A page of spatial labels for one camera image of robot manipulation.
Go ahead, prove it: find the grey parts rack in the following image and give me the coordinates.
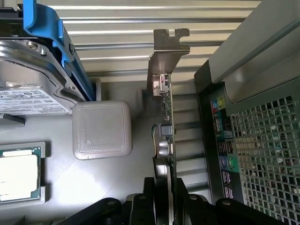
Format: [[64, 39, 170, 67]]
[[0, 77, 211, 225]]

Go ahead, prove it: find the grey open PC case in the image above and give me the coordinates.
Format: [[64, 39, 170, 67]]
[[194, 0, 300, 225]]

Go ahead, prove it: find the CPU chip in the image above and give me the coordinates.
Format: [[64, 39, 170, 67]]
[[0, 147, 42, 203]]

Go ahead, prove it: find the silver hard disk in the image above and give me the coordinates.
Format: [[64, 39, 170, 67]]
[[0, 39, 79, 116]]

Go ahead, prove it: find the grey square printed pad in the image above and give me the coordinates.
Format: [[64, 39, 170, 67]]
[[71, 100, 134, 160]]

